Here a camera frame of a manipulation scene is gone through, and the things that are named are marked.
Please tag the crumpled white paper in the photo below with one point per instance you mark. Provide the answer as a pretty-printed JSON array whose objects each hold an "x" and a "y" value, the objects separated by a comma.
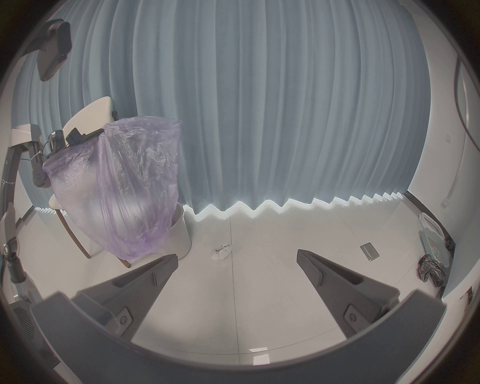
[{"x": 221, "y": 255}]

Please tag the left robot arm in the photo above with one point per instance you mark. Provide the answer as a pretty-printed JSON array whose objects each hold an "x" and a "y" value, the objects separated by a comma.
[{"x": 39, "y": 172}]

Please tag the white cushioned wooden chair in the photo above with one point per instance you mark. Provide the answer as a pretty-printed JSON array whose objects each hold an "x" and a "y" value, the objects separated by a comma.
[{"x": 90, "y": 112}]

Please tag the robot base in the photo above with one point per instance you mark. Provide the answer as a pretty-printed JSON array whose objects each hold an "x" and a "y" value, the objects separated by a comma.
[{"x": 22, "y": 318}]

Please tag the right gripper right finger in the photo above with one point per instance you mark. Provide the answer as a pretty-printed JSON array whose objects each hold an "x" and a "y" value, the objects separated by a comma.
[{"x": 348, "y": 296}]

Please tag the pale blue curtain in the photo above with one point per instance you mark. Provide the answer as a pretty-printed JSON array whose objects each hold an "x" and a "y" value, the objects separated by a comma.
[{"x": 281, "y": 112}]

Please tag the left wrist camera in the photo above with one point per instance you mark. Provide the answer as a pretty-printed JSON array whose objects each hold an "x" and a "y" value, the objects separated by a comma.
[{"x": 75, "y": 135}]

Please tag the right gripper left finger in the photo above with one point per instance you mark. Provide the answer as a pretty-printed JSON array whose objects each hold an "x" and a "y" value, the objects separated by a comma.
[{"x": 123, "y": 300}]

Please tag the white trash bin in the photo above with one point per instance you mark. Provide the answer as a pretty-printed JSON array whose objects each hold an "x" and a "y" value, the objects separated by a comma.
[{"x": 182, "y": 236}]

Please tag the crumpled black plastic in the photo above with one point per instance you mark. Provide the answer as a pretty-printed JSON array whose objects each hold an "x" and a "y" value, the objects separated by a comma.
[{"x": 431, "y": 270}]

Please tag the purple plastic bag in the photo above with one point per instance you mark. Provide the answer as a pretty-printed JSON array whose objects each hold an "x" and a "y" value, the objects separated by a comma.
[{"x": 131, "y": 180}]

